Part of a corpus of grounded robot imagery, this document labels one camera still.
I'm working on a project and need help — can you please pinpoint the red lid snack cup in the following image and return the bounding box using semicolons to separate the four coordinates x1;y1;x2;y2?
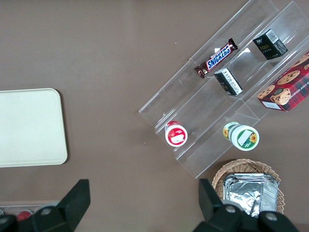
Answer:
165;120;188;147

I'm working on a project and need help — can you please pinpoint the red tartan cookie box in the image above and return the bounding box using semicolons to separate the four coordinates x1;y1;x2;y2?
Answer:
256;50;309;112

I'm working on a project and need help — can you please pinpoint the clear acrylic stepped shelf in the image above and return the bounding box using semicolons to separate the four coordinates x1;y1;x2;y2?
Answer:
138;0;309;179

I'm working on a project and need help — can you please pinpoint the beige plastic serving tray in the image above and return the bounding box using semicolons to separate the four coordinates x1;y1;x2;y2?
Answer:
0;87;68;168

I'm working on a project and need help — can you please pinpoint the clear acrylic bottle rack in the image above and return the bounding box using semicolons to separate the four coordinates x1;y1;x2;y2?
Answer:
0;204;58;218

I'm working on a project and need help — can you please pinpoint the aluminium foil container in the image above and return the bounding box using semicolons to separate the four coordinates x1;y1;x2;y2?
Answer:
223;173;281;192
226;180;278;218

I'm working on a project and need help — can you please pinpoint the green sunflower lid cup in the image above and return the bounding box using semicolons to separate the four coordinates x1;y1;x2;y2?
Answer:
222;121;260;152

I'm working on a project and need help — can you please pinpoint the small black carton box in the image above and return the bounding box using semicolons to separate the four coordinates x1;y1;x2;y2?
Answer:
252;29;289;60
213;68;243;97

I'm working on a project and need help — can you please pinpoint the light wicker basket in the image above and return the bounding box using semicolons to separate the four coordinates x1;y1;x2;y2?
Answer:
211;159;285;216

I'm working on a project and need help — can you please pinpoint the red cola bottle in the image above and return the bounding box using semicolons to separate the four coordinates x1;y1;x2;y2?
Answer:
16;210;33;222

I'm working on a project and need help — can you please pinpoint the Snickers chocolate bar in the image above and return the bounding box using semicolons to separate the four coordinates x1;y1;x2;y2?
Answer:
194;38;239;80

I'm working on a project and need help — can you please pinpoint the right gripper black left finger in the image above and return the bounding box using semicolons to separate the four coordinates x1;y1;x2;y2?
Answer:
31;178;91;232

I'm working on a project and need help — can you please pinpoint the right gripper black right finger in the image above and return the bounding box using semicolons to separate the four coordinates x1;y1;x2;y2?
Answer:
195;178;243;232

